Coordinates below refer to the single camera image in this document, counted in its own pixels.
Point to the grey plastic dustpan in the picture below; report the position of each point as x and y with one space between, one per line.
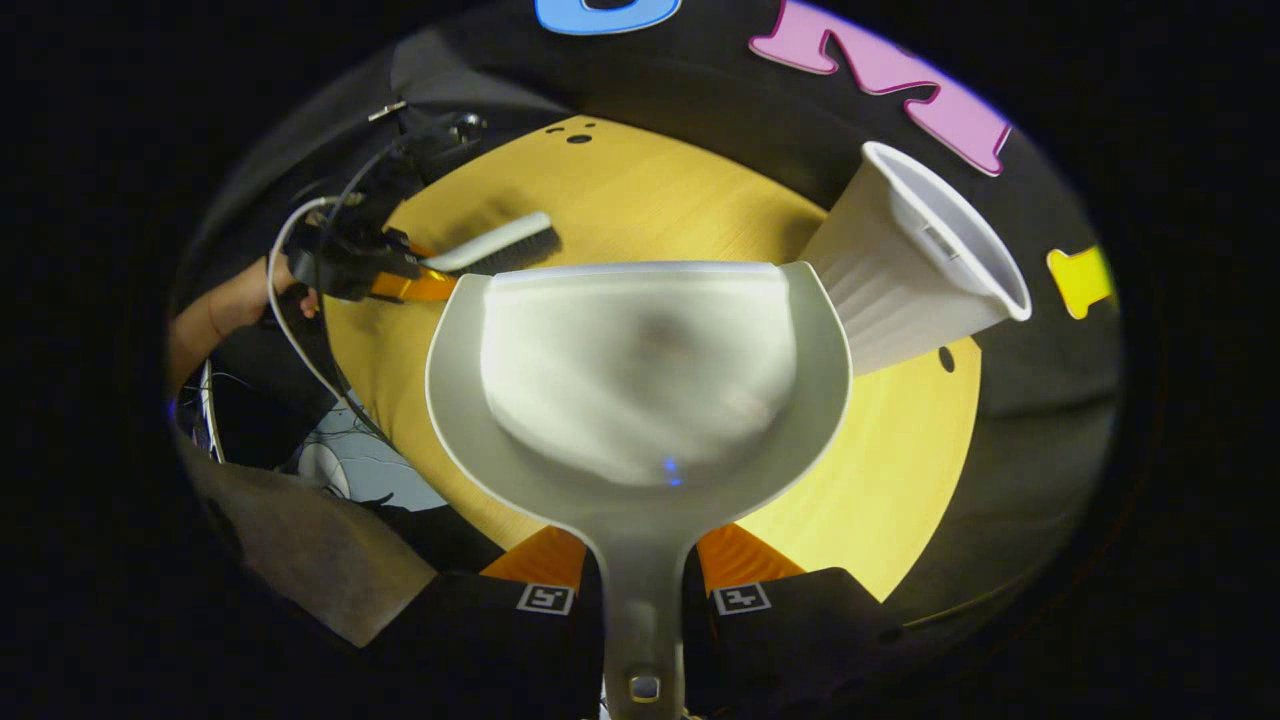
640 380

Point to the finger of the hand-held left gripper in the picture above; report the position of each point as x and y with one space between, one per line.
420 288
420 250

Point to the small grey broom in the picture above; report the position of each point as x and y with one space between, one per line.
500 245

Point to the tan cloth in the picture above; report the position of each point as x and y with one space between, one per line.
310 560

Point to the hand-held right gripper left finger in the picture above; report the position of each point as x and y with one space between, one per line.
490 650

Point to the white ribbed garbage bin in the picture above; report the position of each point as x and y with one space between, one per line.
890 290

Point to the silver cloth clip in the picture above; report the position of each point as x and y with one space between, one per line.
386 110

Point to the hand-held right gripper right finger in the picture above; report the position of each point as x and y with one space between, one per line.
800 650

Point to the silver metal frame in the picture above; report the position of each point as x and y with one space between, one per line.
210 420

